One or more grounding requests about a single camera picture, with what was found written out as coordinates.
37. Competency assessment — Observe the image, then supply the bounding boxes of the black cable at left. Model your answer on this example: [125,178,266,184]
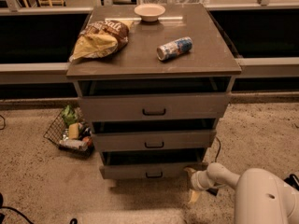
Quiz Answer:
[0,191,78,224]

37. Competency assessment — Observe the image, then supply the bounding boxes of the black wire basket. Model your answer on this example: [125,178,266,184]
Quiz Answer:
[43,111,94,157]

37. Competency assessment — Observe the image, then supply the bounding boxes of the silver lying can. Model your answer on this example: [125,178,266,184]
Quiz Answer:
[59,139,88,151]

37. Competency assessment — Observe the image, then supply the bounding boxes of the yellow brown chip bag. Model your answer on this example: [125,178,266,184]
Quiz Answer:
[69,20,134,61]

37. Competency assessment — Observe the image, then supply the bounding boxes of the beige bowl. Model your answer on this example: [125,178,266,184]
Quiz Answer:
[134,4,165,22]

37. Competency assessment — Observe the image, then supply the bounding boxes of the black floor cable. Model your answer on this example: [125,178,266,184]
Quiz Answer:
[212,136,299,185]

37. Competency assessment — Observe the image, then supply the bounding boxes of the blue white can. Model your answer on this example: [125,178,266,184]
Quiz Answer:
[157,36,192,61]

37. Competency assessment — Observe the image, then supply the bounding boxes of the black power adapter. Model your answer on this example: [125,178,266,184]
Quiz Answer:
[207,188,219,196]

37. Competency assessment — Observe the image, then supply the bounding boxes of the grey drawer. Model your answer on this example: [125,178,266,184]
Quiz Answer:
[99,148,206,179]
[93,119,216,151]
[78,77,230,121]

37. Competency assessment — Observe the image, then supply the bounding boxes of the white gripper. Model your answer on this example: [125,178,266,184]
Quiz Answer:
[184,167,216,204]

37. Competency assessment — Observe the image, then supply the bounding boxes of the grey drawer cabinet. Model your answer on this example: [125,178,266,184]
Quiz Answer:
[66,3,243,170]

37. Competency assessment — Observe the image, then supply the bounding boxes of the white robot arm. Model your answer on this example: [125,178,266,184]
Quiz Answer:
[184,162,299,224]

